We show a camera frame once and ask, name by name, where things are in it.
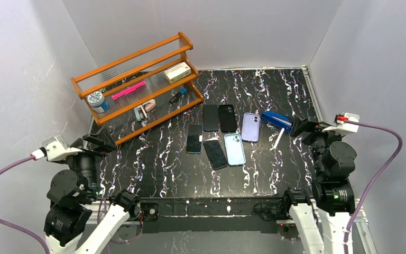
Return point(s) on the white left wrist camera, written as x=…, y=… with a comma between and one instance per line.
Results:
x=54, y=149

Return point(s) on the black phone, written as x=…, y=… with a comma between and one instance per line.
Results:
x=210, y=117
x=215, y=154

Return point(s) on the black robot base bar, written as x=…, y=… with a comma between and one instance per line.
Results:
x=262, y=214

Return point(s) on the black phone case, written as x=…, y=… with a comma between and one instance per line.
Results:
x=227, y=119

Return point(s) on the black blue marker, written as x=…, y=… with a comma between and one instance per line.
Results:
x=177, y=96

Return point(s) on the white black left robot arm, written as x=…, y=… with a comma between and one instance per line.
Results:
x=72, y=189

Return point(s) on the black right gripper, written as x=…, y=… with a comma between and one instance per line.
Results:
x=307, y=130

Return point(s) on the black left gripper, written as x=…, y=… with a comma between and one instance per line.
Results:
x=91, y=146

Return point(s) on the white pink tape dispenser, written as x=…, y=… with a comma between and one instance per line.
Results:
x=141, y=111

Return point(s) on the pink comb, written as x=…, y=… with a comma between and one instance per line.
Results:
x=128, y=90

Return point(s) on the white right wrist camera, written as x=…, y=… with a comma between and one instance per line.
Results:
x=344, y=124

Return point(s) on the blue white jar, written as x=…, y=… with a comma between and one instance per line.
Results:
x=98, y=102

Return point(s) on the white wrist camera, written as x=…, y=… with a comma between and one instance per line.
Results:
x=344, y=124
x=54, y=149

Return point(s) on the white pen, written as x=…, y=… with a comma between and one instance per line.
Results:
x=278, y=139

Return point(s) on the orange wooden shelf rack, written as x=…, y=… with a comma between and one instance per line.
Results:
x=141, y=90

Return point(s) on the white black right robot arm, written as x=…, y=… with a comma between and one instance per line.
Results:
x=323, y=224

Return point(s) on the blue stapler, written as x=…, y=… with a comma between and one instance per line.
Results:
x=278, y=120

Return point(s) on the white red small box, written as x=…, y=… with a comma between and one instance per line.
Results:
x=177, y=72

